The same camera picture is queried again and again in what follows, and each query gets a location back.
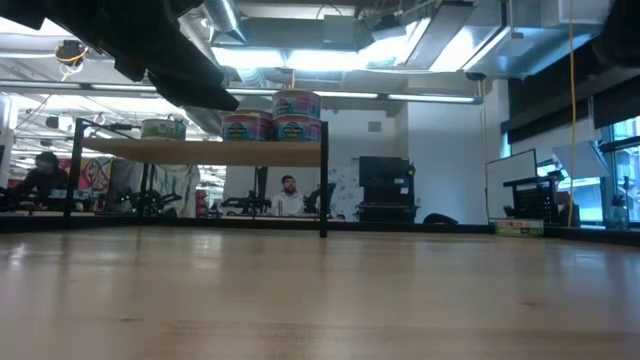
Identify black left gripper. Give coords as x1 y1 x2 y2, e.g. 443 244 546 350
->
49 0 241 113

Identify green label tuna can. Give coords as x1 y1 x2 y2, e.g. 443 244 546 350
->
140 118 188 142
494 218 545 238

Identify ceiling light tube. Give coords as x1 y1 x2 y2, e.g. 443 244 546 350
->
386 92 475 105
319 90 380 100
227 88 281 97

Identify white cloth cover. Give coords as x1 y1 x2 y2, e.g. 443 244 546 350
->
158 163 202 219

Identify grey ventilation unit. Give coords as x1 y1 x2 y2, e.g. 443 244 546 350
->
239 14 362 52

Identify large ceiling light panel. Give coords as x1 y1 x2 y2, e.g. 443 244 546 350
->
212 45 416 72

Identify person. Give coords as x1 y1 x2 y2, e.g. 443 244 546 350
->
14 151 71 210
269 174 307 217

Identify white dotted panel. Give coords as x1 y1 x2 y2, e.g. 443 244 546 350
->
328 166 361 222

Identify black equipment cabinet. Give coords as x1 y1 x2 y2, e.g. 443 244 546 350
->
357 155 418 224

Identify black dome-shaped cap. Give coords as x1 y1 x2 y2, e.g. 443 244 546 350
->
422 212 459 226

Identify whiteboard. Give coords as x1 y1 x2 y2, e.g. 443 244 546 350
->
485 148 540 221

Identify black mesh crate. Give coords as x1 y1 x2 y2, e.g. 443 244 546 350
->
503 175 562 225

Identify white angled panel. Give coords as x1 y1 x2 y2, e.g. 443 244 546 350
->
551 139 612 181

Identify clear bottle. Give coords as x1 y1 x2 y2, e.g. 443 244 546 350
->
612 193 630 230

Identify silver air duct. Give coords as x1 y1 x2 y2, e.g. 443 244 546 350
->
202 0 249 47

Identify black metal table frame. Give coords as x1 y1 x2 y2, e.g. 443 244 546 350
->
0 212 640 247

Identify colourful wall poster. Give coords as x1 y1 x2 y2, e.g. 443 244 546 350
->
77 156 114 195

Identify yellow hanging cable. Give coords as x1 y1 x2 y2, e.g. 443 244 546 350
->
567 0 578 227

